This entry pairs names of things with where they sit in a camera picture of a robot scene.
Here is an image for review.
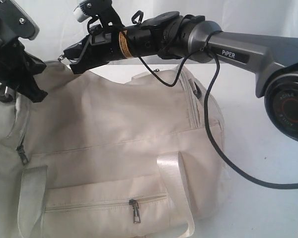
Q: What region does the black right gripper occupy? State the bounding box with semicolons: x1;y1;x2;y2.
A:
63;26;122;74

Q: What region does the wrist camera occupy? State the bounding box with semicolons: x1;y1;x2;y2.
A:
0;0;40;40
73;0;115;24

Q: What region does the beige duffel bag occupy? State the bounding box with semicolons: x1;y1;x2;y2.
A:
0;62;230;238

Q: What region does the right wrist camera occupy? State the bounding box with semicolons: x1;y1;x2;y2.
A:
73;0;115;24

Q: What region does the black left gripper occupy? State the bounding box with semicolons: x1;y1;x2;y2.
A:
0;20;48;103

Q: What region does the white backdrop curtain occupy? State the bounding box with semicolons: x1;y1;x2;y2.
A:
0;0;298;65

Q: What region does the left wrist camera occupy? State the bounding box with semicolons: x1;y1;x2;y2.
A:
0;0;40;40

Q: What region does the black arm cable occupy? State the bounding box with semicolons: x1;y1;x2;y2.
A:
138;29;298;190

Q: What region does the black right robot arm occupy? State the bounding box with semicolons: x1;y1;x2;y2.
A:
64;11;298;142

